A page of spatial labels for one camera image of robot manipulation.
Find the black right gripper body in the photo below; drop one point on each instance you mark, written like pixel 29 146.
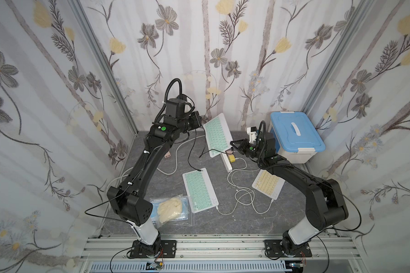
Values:
pixel 241 147

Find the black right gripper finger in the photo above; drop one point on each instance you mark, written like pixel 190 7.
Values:
pixel 239 149
pixel 237 142

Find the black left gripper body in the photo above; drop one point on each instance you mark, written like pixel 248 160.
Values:
pixel 195 119

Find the yellow charger plug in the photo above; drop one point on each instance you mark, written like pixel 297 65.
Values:
pixel 231 158

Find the green wireless keyboard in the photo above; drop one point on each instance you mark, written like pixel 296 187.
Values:
pixel 218 135
pixel 200 190

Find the white power strip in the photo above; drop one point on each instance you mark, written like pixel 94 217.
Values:
pixel 226 162

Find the pink charger plug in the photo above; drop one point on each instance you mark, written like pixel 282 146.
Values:
pixel 168 155

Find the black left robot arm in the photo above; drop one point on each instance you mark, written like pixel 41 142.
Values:
pixel 117 195

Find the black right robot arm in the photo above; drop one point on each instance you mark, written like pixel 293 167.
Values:
pixel 325 204

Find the blue lid storage box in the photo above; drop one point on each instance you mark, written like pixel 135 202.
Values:
pixel 296 137

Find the bagged blue masks and gloves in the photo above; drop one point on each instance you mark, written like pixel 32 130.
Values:
pixel 173 211

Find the yellow wireless keyboard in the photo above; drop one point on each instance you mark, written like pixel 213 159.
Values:
pixel 268 184

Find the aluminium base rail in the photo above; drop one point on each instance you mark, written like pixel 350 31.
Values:
pixel 246 253

